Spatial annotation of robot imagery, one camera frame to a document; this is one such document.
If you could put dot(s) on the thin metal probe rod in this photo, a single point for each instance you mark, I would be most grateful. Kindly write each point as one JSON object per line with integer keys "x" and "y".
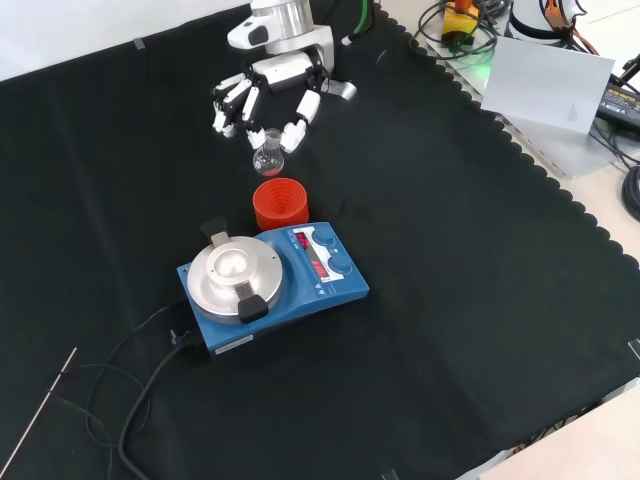
{"x": 40, "y": 410}

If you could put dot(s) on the clear glass round-bottom flask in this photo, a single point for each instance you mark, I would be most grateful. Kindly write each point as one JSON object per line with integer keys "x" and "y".
{"x": 268, "y": 161}

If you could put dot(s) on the black power adapter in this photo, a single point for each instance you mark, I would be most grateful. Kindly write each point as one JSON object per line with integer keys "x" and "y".
{"x": 620, "y": 104}

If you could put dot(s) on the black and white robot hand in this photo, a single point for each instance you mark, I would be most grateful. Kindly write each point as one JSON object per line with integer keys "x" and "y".
{"x": 282, "y": 70}

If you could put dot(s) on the yellow stop button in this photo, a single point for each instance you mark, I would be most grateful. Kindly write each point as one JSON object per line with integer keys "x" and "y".
{"x": 459, "y": 22}

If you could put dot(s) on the pale grey board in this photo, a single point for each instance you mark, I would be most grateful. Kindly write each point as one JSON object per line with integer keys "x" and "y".
{"x": 545, "y": 82}

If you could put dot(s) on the grey metal base plate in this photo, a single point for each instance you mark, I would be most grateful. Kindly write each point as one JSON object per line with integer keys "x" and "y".
{"x": 565, "y": 150}

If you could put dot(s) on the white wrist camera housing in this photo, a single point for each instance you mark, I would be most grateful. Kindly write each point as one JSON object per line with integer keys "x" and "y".
{"x": 246, "y": 34}

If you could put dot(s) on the grey tape piece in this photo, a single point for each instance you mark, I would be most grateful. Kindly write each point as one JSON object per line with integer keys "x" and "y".
{"x": 634, "y": 348}
{"x": 389, "y": 475}
{"x": 139, "y": 44}

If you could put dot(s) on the heater with blue base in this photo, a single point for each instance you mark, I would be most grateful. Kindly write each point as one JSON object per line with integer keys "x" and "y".
{"x": 320, "y": 290}

